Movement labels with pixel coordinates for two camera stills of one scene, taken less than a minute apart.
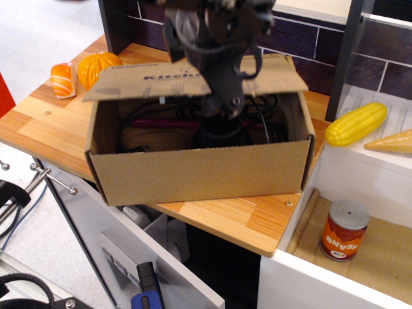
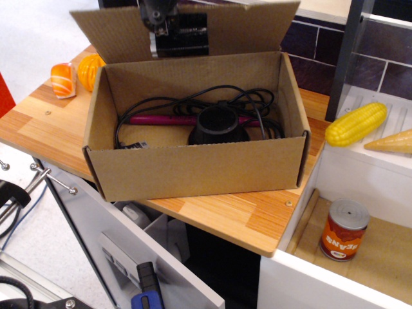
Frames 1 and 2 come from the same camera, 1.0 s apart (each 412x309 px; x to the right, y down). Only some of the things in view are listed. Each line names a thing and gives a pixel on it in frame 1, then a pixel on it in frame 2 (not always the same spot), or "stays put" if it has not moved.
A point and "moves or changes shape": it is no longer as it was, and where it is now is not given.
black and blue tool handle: (151, 297) stays put
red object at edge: (7, 102) stays put
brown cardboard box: (143, 123) moves or changes shape
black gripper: (208, 38) → (155, 13)
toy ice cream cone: (400, 141) stays put
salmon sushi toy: (64, 81) stays put
